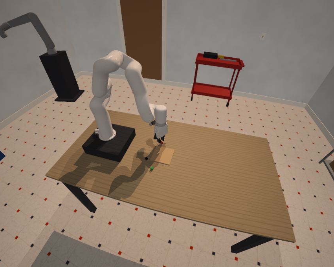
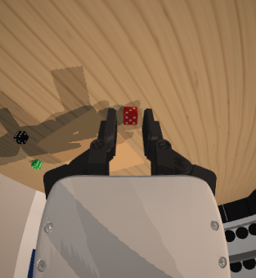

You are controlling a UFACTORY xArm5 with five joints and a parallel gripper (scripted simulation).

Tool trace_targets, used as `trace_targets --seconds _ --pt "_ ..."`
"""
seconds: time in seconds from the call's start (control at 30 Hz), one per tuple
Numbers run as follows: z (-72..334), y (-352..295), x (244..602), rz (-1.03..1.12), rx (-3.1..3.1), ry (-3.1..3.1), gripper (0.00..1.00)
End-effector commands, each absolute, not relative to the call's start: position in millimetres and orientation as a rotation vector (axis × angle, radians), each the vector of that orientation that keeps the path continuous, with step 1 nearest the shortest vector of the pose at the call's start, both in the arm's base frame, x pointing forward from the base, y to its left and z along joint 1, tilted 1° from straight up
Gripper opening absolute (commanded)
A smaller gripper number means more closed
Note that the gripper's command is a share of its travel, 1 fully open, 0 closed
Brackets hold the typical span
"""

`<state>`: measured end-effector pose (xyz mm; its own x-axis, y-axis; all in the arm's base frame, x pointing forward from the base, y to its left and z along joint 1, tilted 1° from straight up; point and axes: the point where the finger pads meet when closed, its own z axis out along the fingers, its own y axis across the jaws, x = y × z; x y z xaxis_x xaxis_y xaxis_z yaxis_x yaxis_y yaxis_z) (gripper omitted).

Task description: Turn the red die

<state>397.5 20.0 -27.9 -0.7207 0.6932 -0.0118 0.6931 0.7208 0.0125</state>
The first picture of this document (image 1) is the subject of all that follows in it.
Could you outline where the tan flat mat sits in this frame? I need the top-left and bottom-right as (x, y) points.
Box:
(150, 146), (174, 165)

